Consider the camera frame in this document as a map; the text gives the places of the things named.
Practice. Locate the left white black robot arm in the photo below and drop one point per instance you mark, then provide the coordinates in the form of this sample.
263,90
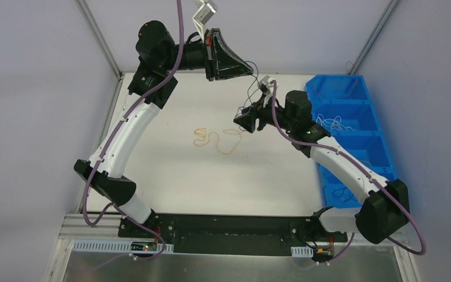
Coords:
149,91

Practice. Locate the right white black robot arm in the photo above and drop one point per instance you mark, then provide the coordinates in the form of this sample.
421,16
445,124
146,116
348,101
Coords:
384,203

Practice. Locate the aluminium frame rail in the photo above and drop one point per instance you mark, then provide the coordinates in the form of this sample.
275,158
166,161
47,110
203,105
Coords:
175,227

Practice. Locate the blue plastic compartment bin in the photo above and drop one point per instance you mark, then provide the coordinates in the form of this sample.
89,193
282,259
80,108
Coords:
343,106

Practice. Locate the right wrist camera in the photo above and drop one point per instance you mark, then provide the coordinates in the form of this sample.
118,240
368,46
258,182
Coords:
267,87

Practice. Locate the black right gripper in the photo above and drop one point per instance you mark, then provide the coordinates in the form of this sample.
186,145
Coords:
259,115

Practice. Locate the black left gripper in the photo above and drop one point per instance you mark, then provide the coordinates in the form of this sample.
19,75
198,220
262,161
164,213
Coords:
212,53

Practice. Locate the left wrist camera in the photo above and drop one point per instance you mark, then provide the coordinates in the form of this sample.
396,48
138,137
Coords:
205,11

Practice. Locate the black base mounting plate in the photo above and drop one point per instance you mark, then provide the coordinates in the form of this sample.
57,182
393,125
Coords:
240,245

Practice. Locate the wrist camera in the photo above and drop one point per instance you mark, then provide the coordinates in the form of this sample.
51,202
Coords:
267,87
205,11

